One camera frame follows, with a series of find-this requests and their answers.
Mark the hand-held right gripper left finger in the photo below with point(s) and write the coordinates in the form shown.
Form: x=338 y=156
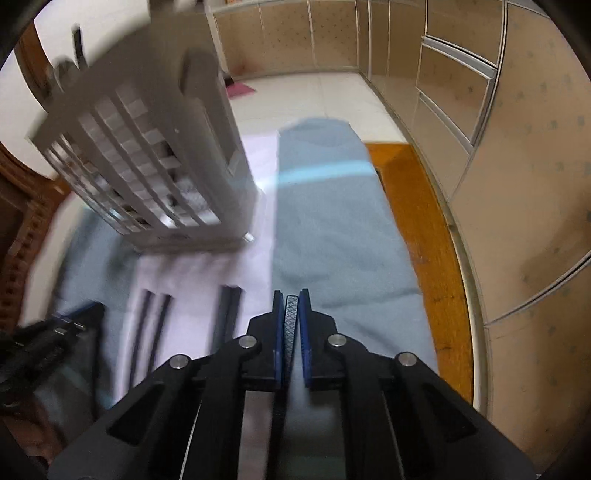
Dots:
x=277 y=332

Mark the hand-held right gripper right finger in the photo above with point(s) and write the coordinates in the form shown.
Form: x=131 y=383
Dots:
x=304 y=332

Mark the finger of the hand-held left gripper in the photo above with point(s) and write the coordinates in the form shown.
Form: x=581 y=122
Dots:
x=81 y=311

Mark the row of black chopsticks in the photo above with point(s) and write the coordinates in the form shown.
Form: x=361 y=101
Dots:
x=228 y=318

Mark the grey plastic utensil holder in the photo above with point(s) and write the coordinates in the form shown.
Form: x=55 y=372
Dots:
x=138 y=152

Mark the person's left forearm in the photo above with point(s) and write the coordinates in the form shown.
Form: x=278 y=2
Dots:
x=27 y=424

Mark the blue grey pink cloth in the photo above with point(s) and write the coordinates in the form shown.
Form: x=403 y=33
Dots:
x=332 y=230

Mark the low wooden table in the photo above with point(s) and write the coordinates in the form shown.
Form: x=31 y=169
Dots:
x=415 y=207

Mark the pink floor rag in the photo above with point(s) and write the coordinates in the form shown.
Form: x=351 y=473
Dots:
x=240 y=90

